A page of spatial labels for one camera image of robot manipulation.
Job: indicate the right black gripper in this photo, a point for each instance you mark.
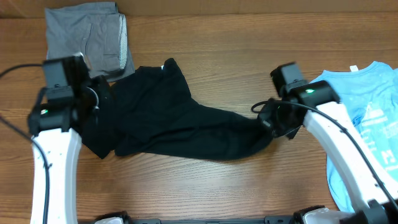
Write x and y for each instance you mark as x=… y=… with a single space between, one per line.
x=265 y=117

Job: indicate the black t-shirt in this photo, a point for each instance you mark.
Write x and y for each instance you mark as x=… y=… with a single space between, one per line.
x=153 y=111

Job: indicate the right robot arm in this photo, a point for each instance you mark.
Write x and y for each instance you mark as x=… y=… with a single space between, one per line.
x=318 y=108

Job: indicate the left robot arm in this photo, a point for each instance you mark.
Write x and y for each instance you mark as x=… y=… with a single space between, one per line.
x=55 y=123

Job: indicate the light blue t-shirt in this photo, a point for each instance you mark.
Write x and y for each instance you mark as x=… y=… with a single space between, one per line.
x=370 y=97

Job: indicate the folded grey shorts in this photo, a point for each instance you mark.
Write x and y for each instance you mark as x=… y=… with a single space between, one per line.
x=97 y=30

